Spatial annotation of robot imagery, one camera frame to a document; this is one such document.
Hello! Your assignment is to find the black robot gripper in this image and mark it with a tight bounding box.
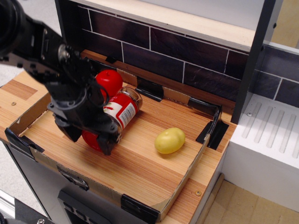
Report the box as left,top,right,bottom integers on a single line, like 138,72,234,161
48,83,121,155

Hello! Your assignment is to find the red-lidded basil spice bottle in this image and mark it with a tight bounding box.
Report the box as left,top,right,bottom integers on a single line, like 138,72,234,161
82,86,142,151

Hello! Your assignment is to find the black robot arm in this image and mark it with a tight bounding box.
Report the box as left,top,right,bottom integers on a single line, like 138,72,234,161
0,0,121,155

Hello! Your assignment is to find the cardboard fence with black tape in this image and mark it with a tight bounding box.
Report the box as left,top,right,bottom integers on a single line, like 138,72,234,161
0,63,235,224

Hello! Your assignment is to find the red toy tomato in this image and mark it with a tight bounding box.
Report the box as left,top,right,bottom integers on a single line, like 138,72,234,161
96,70,123,97

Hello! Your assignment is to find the black toy oven panel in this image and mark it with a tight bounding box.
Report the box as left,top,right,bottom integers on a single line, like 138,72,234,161
57,189,117,224

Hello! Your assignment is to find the yellow toy potato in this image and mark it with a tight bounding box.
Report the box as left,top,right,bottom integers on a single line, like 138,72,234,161
154,127,185,154

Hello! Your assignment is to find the white toy sink drainboard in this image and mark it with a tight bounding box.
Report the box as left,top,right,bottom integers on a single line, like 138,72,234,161
222,94,299,211

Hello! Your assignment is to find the dark grey left shelf post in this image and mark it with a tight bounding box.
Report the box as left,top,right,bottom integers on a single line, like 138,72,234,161
54,0,82,53

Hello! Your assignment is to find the dark grey shelf post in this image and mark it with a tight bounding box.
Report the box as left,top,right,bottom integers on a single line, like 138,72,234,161
54,0,82,53
231,0,276,124

